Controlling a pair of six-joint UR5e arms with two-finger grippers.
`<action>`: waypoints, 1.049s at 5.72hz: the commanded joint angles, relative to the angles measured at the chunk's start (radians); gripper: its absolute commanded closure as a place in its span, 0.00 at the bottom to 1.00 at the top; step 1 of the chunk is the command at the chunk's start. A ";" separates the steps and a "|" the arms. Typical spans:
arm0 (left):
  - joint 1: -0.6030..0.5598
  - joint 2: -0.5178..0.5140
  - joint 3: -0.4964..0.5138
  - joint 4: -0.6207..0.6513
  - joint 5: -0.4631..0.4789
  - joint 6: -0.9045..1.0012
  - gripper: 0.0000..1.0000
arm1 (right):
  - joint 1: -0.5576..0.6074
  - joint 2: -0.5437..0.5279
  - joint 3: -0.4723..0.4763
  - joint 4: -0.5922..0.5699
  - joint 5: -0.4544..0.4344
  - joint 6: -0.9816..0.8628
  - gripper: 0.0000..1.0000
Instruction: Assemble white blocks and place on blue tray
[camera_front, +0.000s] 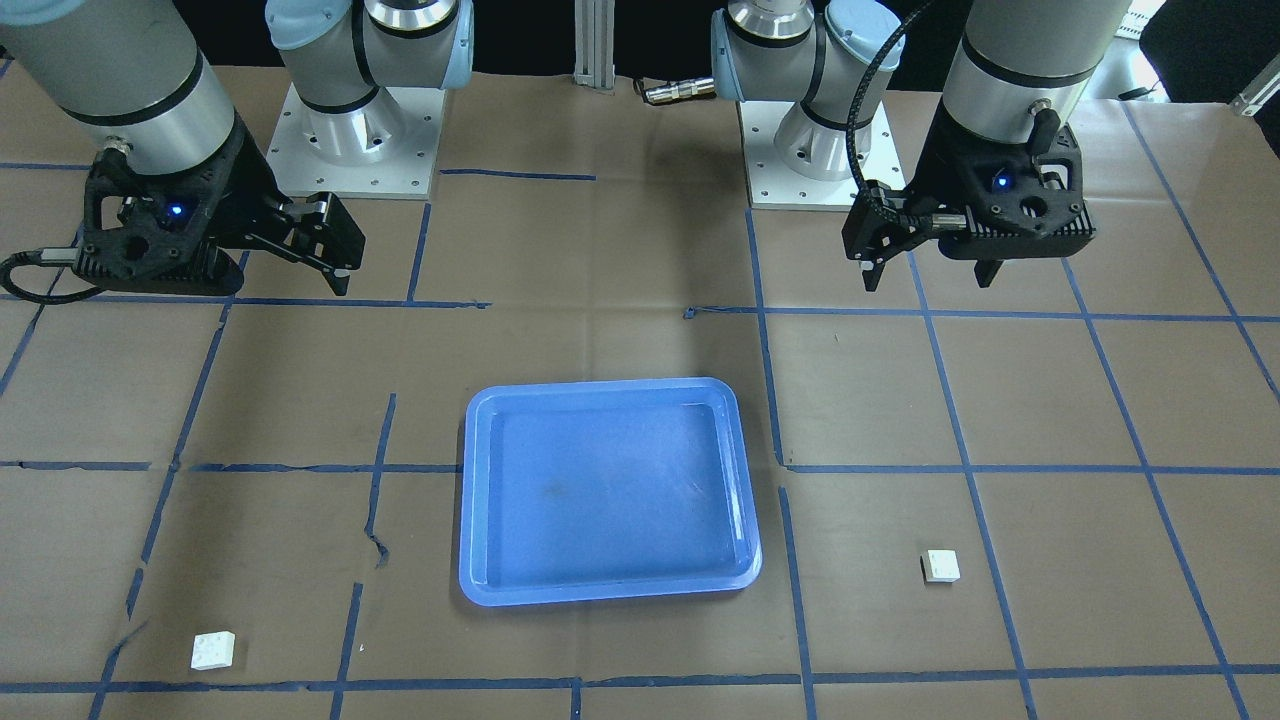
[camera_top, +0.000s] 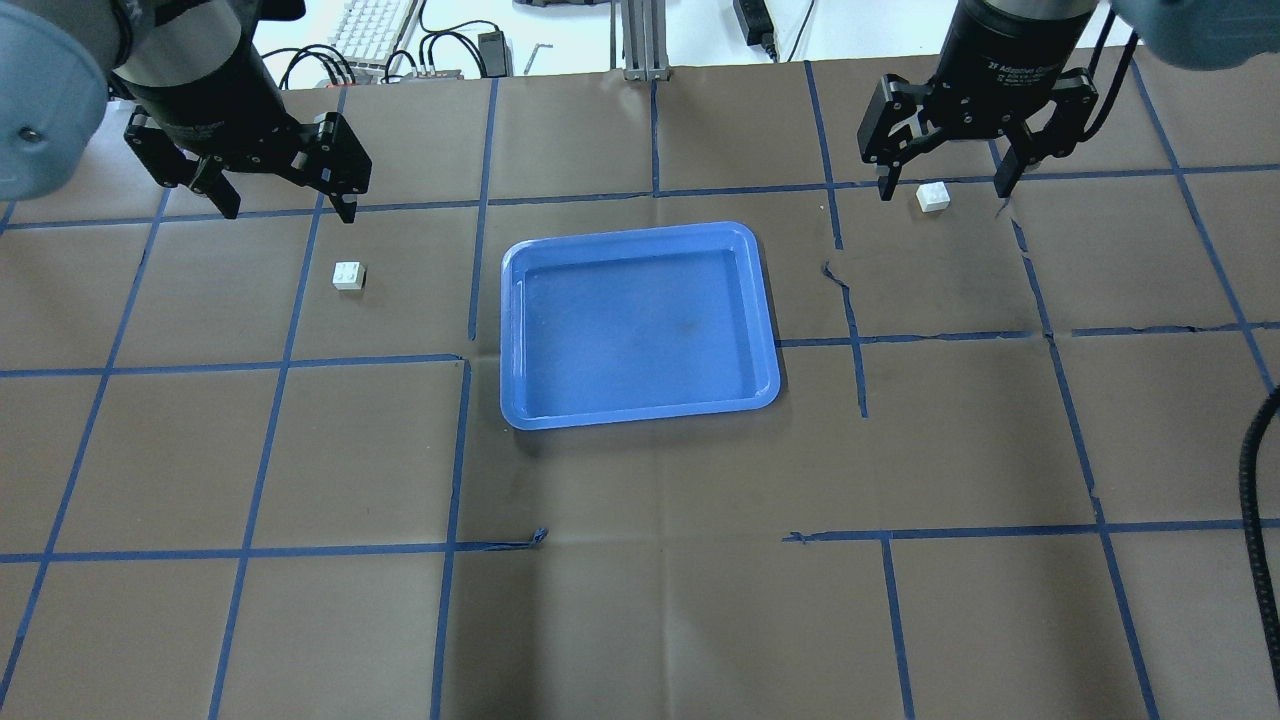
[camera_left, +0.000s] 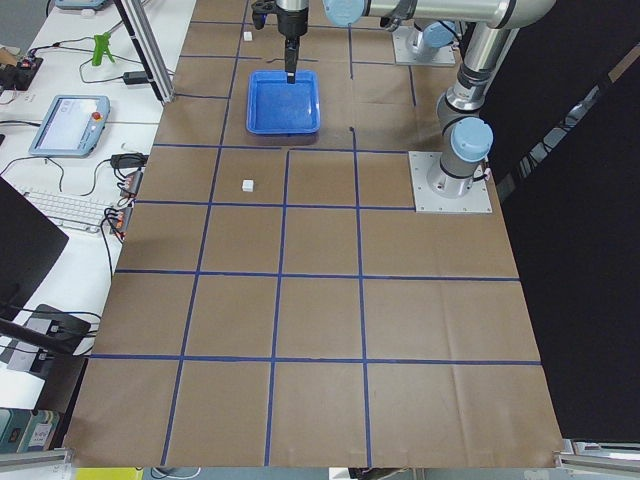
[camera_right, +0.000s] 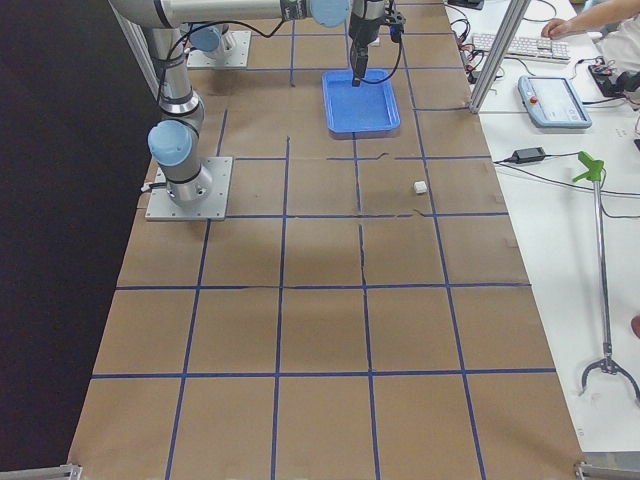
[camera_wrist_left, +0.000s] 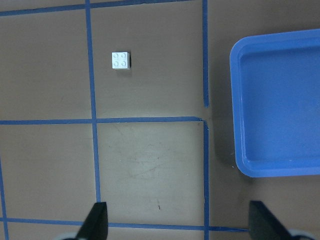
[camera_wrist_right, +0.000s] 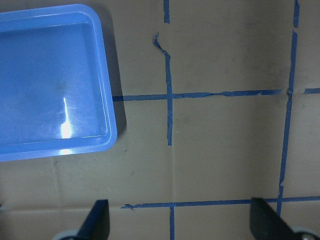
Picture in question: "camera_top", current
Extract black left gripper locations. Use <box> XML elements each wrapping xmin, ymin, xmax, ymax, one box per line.
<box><xmin>114</xmin><ymin>1</ymin><xmax>372</xmax><ymax>225</ymax></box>

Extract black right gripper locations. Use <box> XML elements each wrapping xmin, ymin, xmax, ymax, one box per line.
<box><xmin>858</xmin><ymin>0</ymin><xmax>1100</xmax><ymax>202</ymax></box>

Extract white block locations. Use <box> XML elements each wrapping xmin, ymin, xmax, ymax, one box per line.
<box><xmin>332</xmin><ymin>261</ymin><xmax>367</xmax><ymax>292</ymax></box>
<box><xmin>915</xmin><ymin>181</ymin><xmax>952</xmax><ymax>214</ymax></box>

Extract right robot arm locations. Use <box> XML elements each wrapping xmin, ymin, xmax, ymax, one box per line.
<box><xmin>858</xmin><ymin>1</ymin><xmax>1279</xmax><ymax>201</ymax></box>

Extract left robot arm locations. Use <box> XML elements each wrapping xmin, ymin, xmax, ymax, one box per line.
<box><xmin>1</xmin><ymin>1</ymin><xmax>372</xmax><ymax>223</ymax></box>

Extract blue plastic tray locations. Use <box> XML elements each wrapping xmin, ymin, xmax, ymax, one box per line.
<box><xmin>500</xmin><ymin>222</ymin><xmax>782</xmax><ymax>430</ymax></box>

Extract white keyboard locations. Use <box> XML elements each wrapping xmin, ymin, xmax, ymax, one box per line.
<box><xmin>325</xmin><ymin>1</ymin><xmax>420</xmax><ymax>70</ymax></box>

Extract black power adapter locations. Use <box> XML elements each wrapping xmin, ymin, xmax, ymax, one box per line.
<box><xmin>731</xmin><ymin>0</ymin><xmax>776</xmax><ymax>54</ymax></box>

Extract aluminium frame post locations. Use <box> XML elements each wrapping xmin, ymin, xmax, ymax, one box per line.
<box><xmin>611</xmin><ymin>1</ymin><xmax>671</xmax><ymax>82</ymax></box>

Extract black corrugated cable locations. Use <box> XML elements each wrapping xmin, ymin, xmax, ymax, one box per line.
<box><xmin>1240</xmin><ymin>386</ymin><xmax>1280</xmax><ymax>701</ymax></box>

